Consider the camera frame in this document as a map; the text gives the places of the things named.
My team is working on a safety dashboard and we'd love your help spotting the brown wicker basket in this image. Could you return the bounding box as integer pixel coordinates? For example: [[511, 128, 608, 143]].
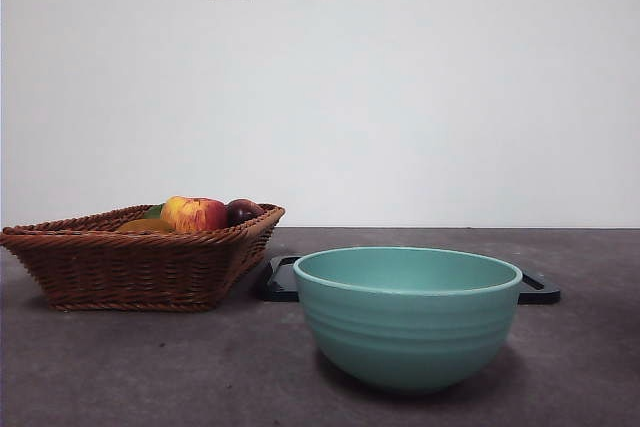
[[0, 203, 286, 313]]

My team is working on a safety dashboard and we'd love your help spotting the dark green rectangular tray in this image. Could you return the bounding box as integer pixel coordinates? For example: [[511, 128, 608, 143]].
[[257, 255, 562, 305]]

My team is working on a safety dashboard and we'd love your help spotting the teal ceramic bowl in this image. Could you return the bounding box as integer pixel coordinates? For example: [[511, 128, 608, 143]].
[[292, 246, 524, 395]]

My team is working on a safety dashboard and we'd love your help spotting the dark purple plum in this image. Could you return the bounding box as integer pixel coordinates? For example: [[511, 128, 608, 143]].
[[225, 198, 265, 228]]

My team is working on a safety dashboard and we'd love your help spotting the yellow-brown oval fruit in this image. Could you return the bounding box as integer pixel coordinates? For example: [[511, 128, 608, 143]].
[[117, 217, 177, 234]]

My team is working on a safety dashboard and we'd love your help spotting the red and yellow apple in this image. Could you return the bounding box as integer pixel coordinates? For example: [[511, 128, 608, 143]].
[[159, 195, 229, 234]]

